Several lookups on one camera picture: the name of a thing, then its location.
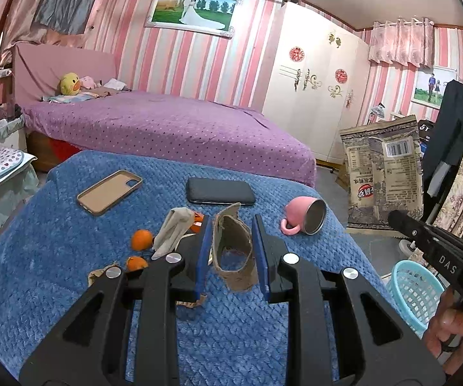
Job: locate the brown snack bag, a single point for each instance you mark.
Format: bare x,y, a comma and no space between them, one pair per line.
385,174

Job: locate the pink steel-lined mug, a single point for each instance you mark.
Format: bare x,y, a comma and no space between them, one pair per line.
303,214

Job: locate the yellow duck plush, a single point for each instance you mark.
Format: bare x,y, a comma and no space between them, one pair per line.
70,84

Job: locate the person's right hand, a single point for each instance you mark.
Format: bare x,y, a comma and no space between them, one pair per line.
446,322

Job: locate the black smartphone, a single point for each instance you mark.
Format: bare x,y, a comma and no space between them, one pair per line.
219,192

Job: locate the pink window curtain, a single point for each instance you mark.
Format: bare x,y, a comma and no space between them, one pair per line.
404,42

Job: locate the light blue plastic basket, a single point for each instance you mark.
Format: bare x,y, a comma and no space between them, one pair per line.
417,293

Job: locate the beige tissue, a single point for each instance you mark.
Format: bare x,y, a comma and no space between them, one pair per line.
177,222

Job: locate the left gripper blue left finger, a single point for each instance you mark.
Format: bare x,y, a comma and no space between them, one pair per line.
204,244

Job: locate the black hanging coat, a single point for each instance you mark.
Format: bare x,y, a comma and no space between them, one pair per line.
444,151

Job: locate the small framed couple photo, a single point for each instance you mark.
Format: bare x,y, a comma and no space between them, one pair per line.
429,85

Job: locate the pink headboard cover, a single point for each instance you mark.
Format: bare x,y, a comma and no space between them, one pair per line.
38,68

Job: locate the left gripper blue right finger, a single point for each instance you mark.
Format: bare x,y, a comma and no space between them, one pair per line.
258,233

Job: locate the purple dotted bed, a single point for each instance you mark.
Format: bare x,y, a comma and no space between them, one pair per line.
177,129

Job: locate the white wardrobe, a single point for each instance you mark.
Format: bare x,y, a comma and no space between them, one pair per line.
312,80

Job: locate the grey hanging cloth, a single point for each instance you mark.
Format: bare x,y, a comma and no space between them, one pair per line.
67,17

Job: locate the framed wedding photo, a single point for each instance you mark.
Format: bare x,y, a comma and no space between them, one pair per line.
212,17

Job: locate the torn brown cardboard piece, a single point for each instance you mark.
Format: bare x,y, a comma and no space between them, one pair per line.
232,251

